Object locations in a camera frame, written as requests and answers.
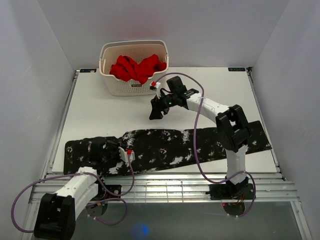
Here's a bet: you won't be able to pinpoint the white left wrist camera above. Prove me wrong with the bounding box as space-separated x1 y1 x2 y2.
118 146 136 164

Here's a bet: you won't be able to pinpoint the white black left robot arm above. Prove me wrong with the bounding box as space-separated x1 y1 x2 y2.
33 136 122 240

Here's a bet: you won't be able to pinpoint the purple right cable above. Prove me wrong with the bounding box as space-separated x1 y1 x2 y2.
156 72 257 218

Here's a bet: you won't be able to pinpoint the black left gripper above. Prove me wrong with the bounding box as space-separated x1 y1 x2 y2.
101 139 126 162

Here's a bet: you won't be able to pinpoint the red crumpled garment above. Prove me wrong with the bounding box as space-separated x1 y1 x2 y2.
109 54 167 85

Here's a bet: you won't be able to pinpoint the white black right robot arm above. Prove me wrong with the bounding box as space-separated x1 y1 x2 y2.
149 76 251 200

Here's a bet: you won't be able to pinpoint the black white patterned trousers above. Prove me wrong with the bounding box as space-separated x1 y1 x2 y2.
62 120 273 176

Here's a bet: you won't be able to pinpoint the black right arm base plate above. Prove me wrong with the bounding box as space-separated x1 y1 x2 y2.
205 183 254 200

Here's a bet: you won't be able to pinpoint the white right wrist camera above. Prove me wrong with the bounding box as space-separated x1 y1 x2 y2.
149 81 162 99

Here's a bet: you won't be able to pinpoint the cream perforated plastic basket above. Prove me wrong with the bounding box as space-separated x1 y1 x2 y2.
99 39 169 97

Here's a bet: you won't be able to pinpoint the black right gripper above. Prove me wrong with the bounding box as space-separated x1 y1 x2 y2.
149 91 178 120

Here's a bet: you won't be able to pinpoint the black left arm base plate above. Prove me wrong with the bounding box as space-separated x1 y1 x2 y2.
97 184 122 200

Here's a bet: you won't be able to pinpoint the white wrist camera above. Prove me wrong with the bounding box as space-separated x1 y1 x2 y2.
118 146 136 164
149 81 162 99

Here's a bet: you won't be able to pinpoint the aluminium rail frame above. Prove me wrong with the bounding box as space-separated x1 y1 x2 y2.
28 172 301 204

